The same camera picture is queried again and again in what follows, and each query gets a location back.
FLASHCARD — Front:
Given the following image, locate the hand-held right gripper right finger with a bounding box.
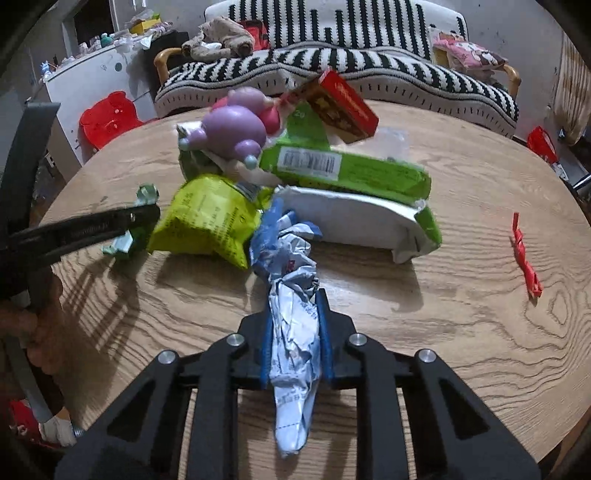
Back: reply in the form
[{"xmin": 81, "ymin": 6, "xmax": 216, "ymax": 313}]
[{"xmin": 316, "ymin": 288, "xmax": 542, "ymax": 480}]

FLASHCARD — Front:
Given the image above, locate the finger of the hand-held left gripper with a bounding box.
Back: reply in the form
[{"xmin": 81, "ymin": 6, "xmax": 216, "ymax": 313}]
[{"xmin": 9, "ymin": 203, "xmax": 161, "ymax": 269}]

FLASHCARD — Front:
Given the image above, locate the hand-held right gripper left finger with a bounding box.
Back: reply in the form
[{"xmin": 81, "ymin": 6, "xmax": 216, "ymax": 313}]
[{"xmin": 54, "ymin": 310, "xmax": 278, "ymax": 480}]

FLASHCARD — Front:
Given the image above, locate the pale green wrapper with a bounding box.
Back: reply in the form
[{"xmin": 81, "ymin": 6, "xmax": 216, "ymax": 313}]
[{"xmin": 102, "ymin": 184, "xmax": 161, "ymax": 260}]

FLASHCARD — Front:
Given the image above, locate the blue white wrapper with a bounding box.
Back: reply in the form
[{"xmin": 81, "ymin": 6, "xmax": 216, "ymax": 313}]
[{"xmin": 249, "ymin": 198, "xmax": 324, "ymax": 459}]

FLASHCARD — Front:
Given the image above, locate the person's left hand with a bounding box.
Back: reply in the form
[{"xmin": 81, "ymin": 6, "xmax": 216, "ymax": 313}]
[{"xmin": 0, "ymin": 273, "xmax": 64, "ymax": 376}]

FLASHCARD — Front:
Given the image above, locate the red plastic stool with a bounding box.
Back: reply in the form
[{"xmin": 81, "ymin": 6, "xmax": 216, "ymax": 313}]
[{"xmin": 78, "ymin": 90, "xmax": 145, "ymax": 151}]

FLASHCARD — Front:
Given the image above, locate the yellow green snack bag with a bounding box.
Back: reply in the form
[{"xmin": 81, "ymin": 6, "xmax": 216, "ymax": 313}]
[{"xmin": 148, "ymin": 174, "xmax": 274, "ymax": 271}]

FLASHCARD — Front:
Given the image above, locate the white cabinet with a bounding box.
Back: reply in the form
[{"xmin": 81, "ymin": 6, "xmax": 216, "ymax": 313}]
[{"xmin": 41, "ymin": 44, "xmax": 158, "ymax": 169}]

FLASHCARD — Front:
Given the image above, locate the white green packet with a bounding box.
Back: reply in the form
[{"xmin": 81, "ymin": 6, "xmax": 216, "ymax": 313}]
[{"xmin": 272, "ymin": 185, "xmax": 443, "ymax": 264}]

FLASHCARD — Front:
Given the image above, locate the long green box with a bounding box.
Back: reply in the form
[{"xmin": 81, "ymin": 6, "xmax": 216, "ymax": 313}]
[{"xmin": 259, "ymin": 143, "xmax": 433, "ymax": 200}]

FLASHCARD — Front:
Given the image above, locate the purple toy figure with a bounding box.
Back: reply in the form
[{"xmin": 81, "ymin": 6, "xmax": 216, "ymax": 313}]
[{"xmin": 178, "ymin": 87, "xmax": 282, "ymax": 169}]

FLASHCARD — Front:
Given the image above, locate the red cloth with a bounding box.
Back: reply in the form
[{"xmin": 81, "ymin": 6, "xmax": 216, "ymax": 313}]
[{"xmin": 8, "ymin": 399, "xmax": 47, "ymax": 446}]

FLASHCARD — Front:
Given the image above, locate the clear plastic wrapper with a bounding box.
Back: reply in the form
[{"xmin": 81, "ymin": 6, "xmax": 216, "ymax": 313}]
[{"xmin": 365, "ymin": 128, "xmax": 411, "ymax": 163}]

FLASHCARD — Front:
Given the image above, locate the red twisted wrapper strip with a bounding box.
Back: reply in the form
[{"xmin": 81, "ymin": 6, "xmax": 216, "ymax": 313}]
[{"xmin": 510, "ymin": 212, "xmax": 544, "ymax": 298}]

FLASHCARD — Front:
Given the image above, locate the brown plush toy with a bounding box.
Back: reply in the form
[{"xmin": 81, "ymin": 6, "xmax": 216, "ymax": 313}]
[{"xmin": 181, "ymin": 16, "xmax": 256, "ymax": 62}]

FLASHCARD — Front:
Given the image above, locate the red cardboard box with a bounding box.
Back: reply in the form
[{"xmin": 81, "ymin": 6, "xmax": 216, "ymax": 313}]
[{"xmin": 279, "ymin": 69, "xmax": 380, "ymax": 145}]

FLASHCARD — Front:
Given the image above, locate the black white striped sofa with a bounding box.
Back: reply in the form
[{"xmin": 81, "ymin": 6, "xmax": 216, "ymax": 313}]
[{"xmin": 153, "ymin": 0, "xmax": 522, "ymax": 138}]

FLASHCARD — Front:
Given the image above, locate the red bag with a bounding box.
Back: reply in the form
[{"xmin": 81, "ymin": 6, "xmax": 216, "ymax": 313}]
[{"xmin": 527, "ymin": 126, "xmax": 560, "ymax": 166}]

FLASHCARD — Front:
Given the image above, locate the pink printed cushion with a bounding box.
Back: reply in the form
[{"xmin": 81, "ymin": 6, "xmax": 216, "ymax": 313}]
[{"xmin": 428, "ymin": 27, "xmax": 509, "ymax": 71}]

